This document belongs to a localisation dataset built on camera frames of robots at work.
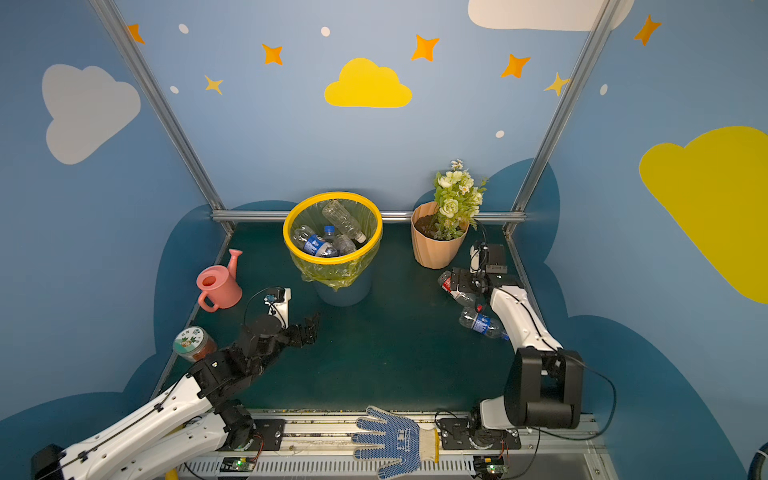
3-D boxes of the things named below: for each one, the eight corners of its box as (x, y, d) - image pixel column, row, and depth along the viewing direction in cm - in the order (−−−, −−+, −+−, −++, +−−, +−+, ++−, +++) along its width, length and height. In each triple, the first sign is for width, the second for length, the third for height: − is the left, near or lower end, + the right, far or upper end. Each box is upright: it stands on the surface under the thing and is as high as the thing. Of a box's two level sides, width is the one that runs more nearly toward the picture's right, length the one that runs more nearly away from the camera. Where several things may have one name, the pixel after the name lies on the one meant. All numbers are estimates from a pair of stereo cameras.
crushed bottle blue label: (455, 325, 96) (459, 317, 92) (459, 314, 99) (463, 306, 95) (503, 344, 92) (509, 337, 88) (506, 333, 95) (511, 325, 91)
